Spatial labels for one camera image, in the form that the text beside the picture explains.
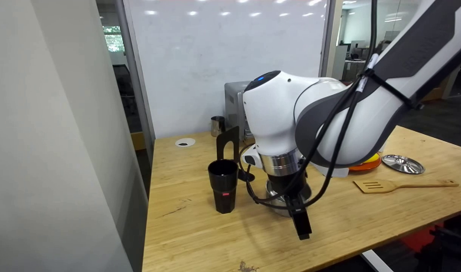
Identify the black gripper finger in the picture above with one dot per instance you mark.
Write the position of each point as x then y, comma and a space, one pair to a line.
299, 216

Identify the yellow toy corn cob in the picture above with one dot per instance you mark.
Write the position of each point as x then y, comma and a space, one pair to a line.
373, 158

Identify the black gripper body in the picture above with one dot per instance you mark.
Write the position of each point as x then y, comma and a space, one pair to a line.
287, 192

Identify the silver toaster oven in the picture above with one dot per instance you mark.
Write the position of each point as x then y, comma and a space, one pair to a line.
234, 111

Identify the silver pot lid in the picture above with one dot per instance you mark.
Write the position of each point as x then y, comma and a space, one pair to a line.
402, 163

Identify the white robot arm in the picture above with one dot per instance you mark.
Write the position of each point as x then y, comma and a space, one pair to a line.
298, 121

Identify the red plate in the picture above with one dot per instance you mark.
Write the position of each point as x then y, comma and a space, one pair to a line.
364, 167

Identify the white table grommet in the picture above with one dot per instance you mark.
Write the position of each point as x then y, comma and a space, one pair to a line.
184, 142

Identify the black plastic cup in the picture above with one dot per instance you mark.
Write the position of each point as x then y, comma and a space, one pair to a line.
224, 178

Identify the black metal bookend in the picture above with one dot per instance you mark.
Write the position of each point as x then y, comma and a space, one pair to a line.
231, 137

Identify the small silver cup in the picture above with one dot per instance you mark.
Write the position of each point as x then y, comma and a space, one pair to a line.
216, 125

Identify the wooden slotted spatula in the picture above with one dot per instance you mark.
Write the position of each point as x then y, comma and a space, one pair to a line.
388, 186

